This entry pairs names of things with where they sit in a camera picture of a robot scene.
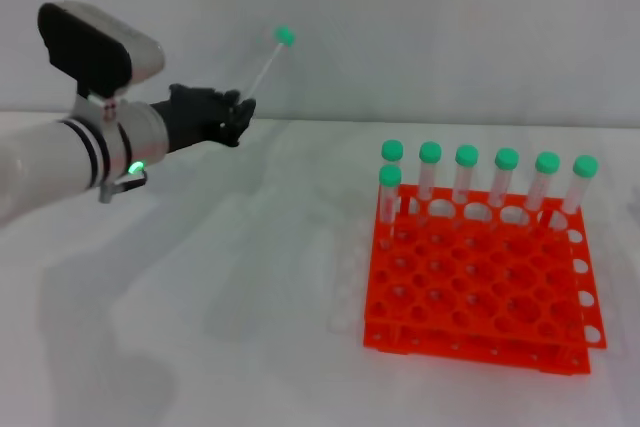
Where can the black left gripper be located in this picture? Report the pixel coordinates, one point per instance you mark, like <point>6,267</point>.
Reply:
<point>192,114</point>

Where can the clear test tube green cap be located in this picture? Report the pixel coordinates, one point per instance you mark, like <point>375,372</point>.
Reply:
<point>546,161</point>
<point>585,166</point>
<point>430,151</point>
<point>392,149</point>
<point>284,35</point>
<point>466,155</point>
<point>506,158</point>
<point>390,175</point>

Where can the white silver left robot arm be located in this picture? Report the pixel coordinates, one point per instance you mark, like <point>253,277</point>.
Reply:
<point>45,162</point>

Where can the orange test tube rack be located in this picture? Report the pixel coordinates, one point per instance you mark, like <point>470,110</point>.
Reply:
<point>480,287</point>

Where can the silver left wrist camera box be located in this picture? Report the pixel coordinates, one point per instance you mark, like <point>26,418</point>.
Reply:
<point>85,52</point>

